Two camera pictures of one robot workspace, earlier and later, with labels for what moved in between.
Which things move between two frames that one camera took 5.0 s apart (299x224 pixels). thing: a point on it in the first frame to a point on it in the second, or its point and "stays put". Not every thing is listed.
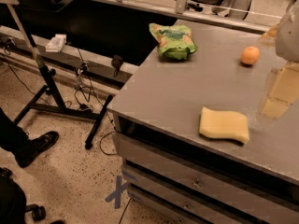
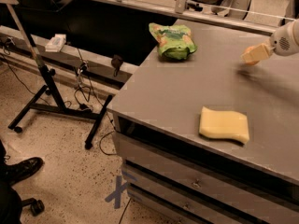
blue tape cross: x=118 y=192 stays put
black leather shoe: x=35 y=146 to x=10 y=174
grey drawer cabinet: x=176 y=175 stays put
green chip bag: x=174 y=41 stays put
